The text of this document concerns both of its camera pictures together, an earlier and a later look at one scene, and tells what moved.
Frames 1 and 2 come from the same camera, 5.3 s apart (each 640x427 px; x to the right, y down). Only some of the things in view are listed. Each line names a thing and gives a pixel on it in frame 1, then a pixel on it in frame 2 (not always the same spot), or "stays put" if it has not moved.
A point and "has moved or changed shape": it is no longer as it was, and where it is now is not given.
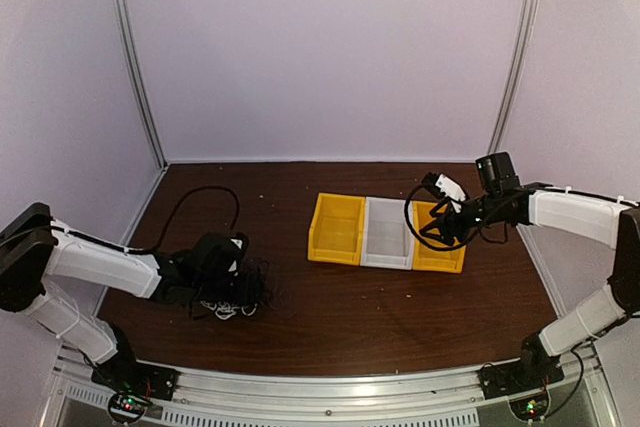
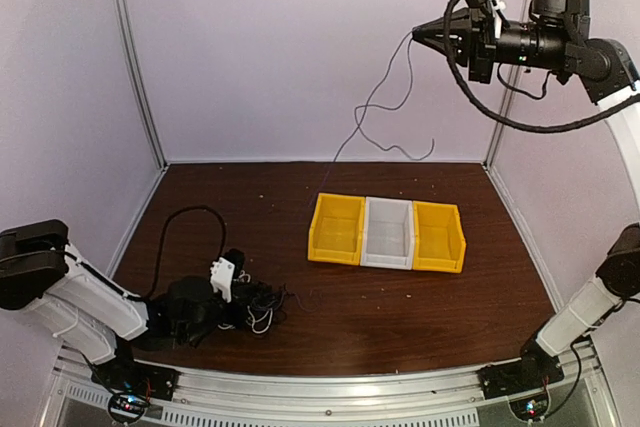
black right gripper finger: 439,230 to 460,43
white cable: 225,312 has moved or changed shape
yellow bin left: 337,228 stays put
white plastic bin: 387,239 stays put
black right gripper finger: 439,204 to 459,20
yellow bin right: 425,258 stays put
